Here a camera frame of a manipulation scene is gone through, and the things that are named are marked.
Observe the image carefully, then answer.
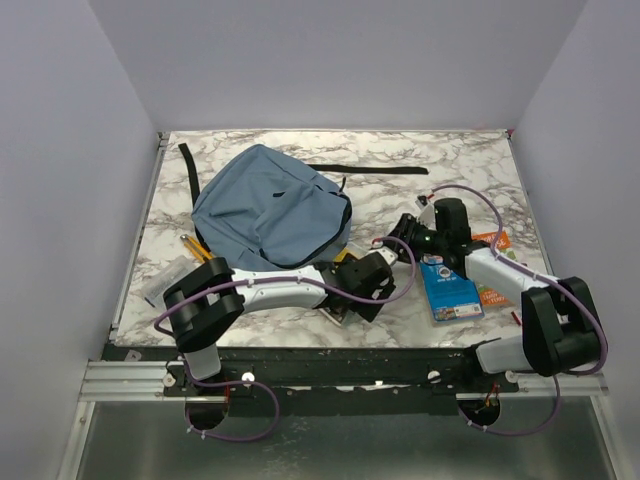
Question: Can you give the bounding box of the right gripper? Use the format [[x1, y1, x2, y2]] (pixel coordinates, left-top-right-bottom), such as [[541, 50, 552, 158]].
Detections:
[[381, 214, 447, 266]]

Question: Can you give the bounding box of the blue paperback book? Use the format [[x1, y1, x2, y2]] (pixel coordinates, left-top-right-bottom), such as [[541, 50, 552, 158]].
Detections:
[[420, 256, 484, 324]]

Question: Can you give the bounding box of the blue backpack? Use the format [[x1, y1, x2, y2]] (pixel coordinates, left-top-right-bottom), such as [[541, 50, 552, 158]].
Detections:
[[178, 143, 428, 272]]

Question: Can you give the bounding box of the yellow Brideshead Revisited book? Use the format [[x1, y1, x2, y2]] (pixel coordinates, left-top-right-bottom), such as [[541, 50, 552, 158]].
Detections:
[[318, 241, 365, 327]]

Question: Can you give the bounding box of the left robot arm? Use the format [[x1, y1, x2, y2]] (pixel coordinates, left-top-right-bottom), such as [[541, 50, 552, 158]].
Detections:
[[163, 247, 397, 395]]

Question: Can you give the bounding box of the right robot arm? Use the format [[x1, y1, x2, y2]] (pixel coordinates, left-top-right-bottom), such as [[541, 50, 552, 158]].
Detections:
[[389, 198, 608, 392]]

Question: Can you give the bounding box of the orange Treehouse book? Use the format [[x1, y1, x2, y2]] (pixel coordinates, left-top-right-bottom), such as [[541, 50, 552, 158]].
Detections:
[[472, 231, 517, 309]]

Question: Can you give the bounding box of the red white eraser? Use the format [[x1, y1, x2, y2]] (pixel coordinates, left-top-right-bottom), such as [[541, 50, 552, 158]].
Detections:
[[511, 311, 522, 326]]

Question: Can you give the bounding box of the yellow utility knife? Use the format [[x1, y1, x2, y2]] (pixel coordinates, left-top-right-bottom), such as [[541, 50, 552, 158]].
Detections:
[[180, 234, 213, 263]]

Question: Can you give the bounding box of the clear plastic box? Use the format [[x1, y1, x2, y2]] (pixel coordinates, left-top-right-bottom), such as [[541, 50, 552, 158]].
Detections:
[[141, 255, 195, 308]]

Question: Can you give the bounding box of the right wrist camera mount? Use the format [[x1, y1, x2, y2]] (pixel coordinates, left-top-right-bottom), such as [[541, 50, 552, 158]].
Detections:
[[416, 193, 435, 229]]

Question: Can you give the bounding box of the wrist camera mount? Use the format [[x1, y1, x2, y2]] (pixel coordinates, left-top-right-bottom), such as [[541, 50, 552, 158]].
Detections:
[[367, 239, 398, 268], [416, 193, 435, 229]]

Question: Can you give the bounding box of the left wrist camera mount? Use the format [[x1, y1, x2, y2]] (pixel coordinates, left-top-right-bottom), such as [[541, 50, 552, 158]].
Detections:
[[367, 239, 398, 268]]

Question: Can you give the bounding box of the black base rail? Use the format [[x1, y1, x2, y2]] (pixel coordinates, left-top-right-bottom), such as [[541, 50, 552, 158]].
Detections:
[[101, 344, 519, 425]]

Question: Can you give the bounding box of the aluminium frame rail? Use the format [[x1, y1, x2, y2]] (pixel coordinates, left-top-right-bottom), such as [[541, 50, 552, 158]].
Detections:
[[62, 130, 615, 479]]

